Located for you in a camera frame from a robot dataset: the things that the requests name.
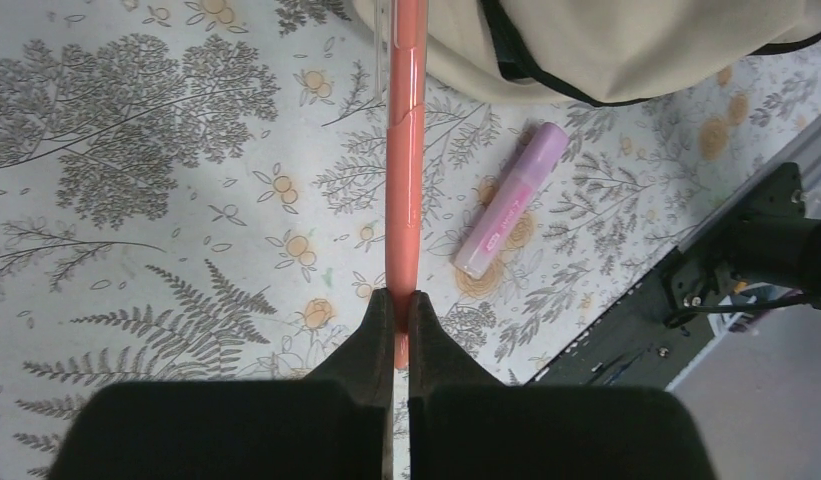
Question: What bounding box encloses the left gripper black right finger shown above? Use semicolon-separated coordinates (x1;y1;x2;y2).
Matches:
407;291;715;479

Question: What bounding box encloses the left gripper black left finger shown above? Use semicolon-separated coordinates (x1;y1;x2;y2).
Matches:
49;289;394;479

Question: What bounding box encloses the beige canvas student bag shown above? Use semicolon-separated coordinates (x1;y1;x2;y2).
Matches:
352;0;821;107

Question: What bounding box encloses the floral patterned table mat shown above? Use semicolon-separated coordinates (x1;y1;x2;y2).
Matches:
0;1;821;479

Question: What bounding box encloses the pink glue stick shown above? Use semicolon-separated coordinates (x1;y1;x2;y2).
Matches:
453;122;569;279

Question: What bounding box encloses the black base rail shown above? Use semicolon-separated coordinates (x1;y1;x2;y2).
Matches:
529;162;805;388

